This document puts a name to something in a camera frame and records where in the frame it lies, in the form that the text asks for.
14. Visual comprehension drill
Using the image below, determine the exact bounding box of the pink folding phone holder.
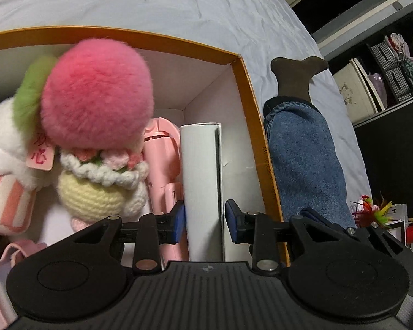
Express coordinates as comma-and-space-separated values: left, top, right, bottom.
142, 116, 190, 264

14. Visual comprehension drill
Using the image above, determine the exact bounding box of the long white glasses box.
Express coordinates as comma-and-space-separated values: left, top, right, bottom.
180, 123, 223, 262

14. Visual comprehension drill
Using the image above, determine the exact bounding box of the yellow crochet doll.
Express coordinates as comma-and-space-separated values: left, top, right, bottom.
56, 145, 149, 232

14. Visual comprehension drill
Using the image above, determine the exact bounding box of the pink fluffy peach plush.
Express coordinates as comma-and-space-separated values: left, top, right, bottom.
12, 39, 154, 153

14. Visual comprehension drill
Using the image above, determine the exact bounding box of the white striped plush toy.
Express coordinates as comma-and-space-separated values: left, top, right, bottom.
0, 97, 60, 236

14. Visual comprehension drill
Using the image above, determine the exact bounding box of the colourful flower decoration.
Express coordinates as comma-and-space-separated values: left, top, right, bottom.
351, 194, 394, 228

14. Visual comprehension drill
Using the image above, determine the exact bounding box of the right leg in jeans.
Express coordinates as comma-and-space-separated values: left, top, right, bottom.
263, 56, 355, 228

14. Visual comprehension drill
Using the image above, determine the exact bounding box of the orange white storage box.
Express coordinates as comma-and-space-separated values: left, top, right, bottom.
0, 26, 283, 261

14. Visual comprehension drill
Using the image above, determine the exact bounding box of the cream floral storage box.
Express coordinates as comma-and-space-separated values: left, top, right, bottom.
334, 58, 386, 124

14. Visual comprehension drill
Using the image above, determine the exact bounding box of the pink tray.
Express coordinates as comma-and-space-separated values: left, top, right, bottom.
0, 239, 47, 329

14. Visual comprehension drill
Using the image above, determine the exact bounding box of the grey bed sheet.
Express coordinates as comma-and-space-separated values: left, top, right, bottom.
0, 0, 320, 106

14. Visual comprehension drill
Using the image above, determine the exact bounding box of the checkered black white bag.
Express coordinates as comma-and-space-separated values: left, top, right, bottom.
371, 42, 412, 103

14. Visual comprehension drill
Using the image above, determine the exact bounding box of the dark shelf unit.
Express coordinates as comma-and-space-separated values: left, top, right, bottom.
292, 0, 413, 248

